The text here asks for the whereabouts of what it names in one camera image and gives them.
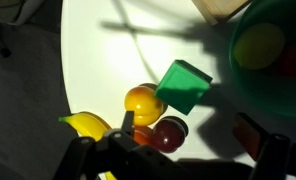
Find red strawberry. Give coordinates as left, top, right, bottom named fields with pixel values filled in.
left=277, top=44, right=296, bottom=77

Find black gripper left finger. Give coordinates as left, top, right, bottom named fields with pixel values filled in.
left=121, top=111, right=134, bottom=137

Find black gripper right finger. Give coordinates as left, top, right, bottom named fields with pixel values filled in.
left=232, top=113, right=269, bottom=161

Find yellow lemon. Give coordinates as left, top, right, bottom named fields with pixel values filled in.
left=233, top=23, right=285, bottom=70

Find wooden tray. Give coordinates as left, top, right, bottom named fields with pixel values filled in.
left=191, top=0, right=252, bottom=25

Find green plastic bowl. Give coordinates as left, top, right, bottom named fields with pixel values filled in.
left=229, top=0, right=296, bottom=117

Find yellow banana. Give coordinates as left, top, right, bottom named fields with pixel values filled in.
left=58, top=111, right=118, bottom=180

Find dark red plum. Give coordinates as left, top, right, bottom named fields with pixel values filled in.
left=151, top=116, right=189, bottom=153

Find green block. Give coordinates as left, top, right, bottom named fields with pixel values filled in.
left=155, top=60, right=212, bottom=115

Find yellow peach fruit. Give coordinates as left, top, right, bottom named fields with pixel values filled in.
left=124, top=83, right=168, bottom=126

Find orange fruit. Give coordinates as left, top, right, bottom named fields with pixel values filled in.
left=134, top=126, right=153, bottom=145

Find white round table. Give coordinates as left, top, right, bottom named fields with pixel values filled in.
left=60, top=0, right=296, bottom=180

